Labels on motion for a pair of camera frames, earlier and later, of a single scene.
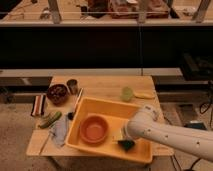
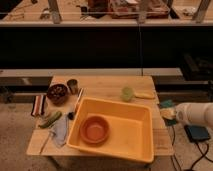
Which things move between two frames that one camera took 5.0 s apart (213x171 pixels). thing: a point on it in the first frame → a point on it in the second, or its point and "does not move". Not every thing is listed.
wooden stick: (72, 114) does not move
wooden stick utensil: (44, 144) does not move
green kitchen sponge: (126, 144) → (171, 122)
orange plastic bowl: (93, 129) does not move
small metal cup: (72, 85) does not move
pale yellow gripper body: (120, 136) → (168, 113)
